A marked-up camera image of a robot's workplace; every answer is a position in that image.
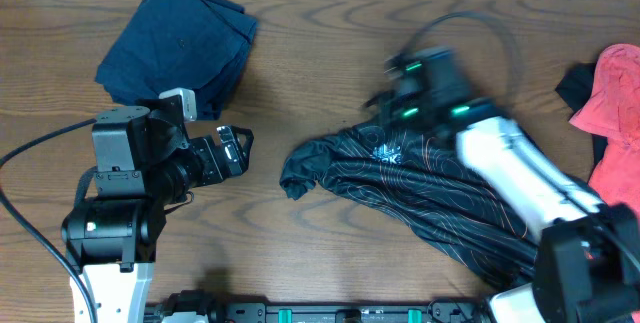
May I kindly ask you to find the black orange patterned jersey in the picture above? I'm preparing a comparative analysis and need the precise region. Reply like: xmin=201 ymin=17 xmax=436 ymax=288
xmin=279 ymin=122 xmax=538 ymax=290

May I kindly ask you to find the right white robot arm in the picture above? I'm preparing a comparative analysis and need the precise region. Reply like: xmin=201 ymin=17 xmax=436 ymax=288
xmin=369 ymin=47 xmax=639 ymax=322

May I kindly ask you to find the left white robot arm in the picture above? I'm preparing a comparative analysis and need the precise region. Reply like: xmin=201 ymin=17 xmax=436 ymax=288
xmin=61 ymin=101 xmax=254 ymax=322

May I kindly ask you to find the folded navy blue garment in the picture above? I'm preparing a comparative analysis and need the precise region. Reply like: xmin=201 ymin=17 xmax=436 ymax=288
xmin=95 ymin=0 xmax=258 ymax=120

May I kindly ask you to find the black garment under red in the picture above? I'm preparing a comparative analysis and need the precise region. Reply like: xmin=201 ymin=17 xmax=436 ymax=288
xmin=555 ymin=63 xmax=608 ymax=165

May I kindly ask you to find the red mesh garment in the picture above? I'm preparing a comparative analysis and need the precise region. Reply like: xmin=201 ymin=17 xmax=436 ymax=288
xmin=570 ymin=44 xmax=639 ymax=212

